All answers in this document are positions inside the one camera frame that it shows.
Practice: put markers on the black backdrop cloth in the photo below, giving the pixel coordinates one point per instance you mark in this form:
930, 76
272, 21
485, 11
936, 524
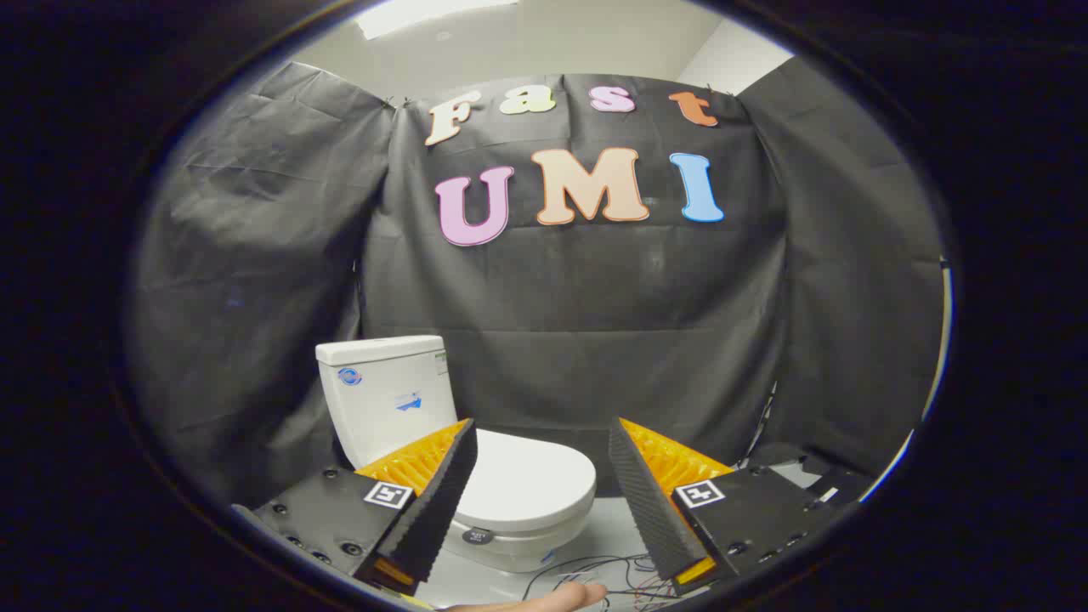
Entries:
595, 297

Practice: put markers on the white toilet tank lid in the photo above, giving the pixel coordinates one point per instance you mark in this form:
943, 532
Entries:
382, 350

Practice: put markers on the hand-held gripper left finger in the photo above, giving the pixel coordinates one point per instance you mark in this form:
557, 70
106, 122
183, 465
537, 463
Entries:
438, 510

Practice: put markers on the white toilet seat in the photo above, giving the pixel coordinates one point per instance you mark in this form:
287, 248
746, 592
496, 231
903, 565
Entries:
544, 525

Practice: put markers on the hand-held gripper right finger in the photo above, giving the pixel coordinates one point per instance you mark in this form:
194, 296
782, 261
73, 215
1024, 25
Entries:
650, 518

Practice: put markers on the white ceramic toilet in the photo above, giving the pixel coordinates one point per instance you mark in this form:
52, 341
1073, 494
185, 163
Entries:
382, 425

